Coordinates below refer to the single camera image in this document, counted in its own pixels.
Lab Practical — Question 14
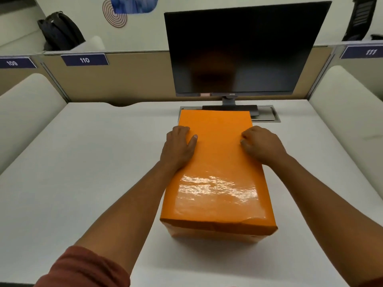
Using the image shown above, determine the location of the person's left hand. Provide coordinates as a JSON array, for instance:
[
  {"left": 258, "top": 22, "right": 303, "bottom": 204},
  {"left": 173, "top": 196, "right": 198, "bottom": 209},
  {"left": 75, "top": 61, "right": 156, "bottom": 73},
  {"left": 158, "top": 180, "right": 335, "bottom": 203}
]
[{"left": 160, "top": 126, "right": 198, "bottom": 172}]

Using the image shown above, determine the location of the person's right hand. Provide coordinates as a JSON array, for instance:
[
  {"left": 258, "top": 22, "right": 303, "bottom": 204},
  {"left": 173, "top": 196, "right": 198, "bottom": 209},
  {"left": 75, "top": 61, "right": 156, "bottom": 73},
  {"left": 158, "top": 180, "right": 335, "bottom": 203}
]
[{"left": 240, "top": 126, "right": 288, "bottom": 168}]

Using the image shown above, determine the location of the orange box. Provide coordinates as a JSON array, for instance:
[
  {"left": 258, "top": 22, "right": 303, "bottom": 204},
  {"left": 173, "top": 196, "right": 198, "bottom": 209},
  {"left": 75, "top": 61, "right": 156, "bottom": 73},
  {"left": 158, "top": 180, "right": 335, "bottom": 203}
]
[{"left": 160, "top": 109, "right": 278, "bottom": 243}]

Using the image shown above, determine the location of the person's right forearm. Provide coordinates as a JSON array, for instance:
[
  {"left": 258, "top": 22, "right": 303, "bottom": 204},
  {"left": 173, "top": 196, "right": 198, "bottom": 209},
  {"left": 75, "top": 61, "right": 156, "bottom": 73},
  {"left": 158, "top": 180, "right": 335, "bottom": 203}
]
[{"left": 263, "top": 153, "right": 383, "bottom": 287}]

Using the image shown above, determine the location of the person's left forearm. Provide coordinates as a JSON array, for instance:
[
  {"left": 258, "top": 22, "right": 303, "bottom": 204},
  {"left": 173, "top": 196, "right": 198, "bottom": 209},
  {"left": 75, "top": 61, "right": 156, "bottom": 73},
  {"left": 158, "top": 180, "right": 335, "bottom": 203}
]
[{"left": 74, "top": 161, "right": 187, "bottom": 275}]

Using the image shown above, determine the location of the grey monitor stand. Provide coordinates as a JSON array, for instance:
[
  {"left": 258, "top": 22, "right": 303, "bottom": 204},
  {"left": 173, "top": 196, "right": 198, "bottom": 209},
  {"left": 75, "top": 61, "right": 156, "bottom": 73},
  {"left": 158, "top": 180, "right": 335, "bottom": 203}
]
[{"left": 202, "top": 95, "right": 259, "bottom": 117}]

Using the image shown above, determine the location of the black computer monitor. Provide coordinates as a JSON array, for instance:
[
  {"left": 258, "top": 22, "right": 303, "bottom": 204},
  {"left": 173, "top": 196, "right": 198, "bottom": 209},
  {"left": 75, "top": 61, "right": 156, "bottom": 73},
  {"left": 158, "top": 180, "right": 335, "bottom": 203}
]
[{"left": 164, "top": 1, "right": 332, "bottom": 97}]

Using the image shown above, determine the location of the beige desk partition panel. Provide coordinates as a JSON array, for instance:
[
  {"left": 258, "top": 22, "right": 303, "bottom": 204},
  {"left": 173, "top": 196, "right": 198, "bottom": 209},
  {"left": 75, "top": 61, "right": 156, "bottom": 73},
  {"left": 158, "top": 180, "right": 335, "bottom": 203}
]
[{"left": 39, "top": 46, "right": 334, "bottom": 107}]

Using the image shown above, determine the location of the white side divider panel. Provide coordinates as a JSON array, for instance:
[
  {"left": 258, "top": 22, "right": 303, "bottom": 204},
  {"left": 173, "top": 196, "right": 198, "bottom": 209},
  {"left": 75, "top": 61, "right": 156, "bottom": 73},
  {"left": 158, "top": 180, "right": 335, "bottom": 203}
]
[
  {"left": 0, "top": 73, "right": 67, "bottom": 175},
  {"left": 308, "top": 66, "right": 383, "bottom": 201}
]

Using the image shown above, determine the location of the blue desk number label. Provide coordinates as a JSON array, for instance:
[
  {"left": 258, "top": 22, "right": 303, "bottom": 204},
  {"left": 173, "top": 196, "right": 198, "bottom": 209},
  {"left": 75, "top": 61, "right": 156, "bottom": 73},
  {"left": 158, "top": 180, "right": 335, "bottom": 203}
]
[
  {"left": 0, "top": 57, "right": 37, "bottom": 69},
  {"left": 340, "top": 45, "right": 383, "bottom": 59},
  {"left": 61, "top": 54, "right": 109, "bottom": 67}
]

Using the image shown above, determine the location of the red sleeve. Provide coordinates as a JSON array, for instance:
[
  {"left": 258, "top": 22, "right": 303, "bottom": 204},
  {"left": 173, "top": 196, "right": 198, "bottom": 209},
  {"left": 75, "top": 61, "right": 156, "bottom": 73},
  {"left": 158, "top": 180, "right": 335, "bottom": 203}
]
[{"left": 34, "top": 246, "right": 131, "bottom": 287}]

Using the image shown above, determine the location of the black backpack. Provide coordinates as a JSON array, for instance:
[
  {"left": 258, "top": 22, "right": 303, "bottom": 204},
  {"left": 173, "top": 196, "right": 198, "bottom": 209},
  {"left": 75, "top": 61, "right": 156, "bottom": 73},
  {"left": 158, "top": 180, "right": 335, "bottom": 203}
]
[{"left": 37, "top": 11, "right": 86, "bottom": 52}]

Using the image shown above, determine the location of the grey desk cable tray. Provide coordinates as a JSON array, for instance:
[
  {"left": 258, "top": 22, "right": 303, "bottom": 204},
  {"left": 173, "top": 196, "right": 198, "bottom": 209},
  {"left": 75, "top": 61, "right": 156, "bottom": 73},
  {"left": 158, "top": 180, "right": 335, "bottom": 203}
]
[{"left": 179, "top": 105, "right": 281, "bottom": 123}]

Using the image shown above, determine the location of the brown spiral wall sticker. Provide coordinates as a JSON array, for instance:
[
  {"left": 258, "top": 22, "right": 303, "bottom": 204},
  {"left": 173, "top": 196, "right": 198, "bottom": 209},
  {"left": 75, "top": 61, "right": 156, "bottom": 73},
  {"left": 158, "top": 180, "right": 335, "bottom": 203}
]
[{"left": 102, "top": 0, "right": 127, "bottom": 29}]

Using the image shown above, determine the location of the blue wall sticker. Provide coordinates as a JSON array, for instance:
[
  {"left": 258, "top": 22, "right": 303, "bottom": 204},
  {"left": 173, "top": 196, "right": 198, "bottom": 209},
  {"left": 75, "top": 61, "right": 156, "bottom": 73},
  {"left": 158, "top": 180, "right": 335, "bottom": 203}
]
[{"left": 110, "top": 0, "right": 159, "bottom": 14}]

